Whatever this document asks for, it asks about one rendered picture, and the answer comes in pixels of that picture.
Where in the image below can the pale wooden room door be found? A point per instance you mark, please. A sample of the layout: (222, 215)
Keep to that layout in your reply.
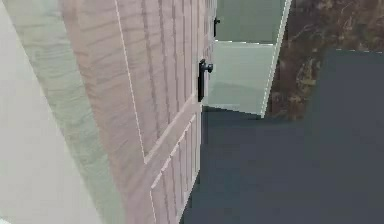
(160, 83)

